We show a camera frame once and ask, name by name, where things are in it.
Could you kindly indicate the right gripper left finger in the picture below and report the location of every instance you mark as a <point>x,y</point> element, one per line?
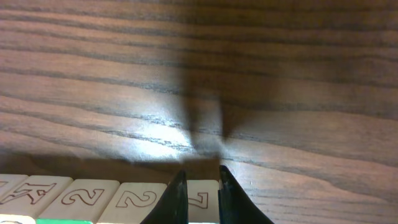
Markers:
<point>172,207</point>

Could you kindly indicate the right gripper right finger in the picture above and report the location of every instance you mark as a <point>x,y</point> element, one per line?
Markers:
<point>234,204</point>

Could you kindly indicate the blue T block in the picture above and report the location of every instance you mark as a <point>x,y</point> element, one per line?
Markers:
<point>203,201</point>

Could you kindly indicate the green B block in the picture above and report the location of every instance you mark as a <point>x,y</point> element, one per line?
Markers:
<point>82,202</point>

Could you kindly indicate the yellow O block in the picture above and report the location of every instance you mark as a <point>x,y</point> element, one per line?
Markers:
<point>27,200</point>

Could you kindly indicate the green R block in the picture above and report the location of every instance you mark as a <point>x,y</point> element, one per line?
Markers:
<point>9,182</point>

